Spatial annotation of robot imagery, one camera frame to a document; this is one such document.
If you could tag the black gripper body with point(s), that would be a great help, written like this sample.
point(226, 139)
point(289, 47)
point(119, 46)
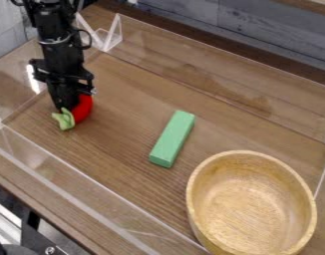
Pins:
point(67, 83)

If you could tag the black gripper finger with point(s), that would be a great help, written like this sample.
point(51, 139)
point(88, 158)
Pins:
point(60, 95)
point(79, 90)

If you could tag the red plush strawberry toy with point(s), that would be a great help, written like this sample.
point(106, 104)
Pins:
point(68, 118)

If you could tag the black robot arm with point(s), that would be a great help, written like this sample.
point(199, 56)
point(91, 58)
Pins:
point(60, 68)

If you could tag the green rectangular block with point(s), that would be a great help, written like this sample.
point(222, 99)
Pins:
point(171, 139)

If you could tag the black device at corner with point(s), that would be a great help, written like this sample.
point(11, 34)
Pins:
point(33, 244)

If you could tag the wooden bowl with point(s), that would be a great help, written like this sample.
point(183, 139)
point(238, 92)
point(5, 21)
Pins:
point(250, 205)

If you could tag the clear acrylic corner bracket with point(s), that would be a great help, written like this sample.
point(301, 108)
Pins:
point(104, 39)

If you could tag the clear acrylic enclosure wall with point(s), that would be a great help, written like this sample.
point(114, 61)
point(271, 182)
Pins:
point(87, 177)

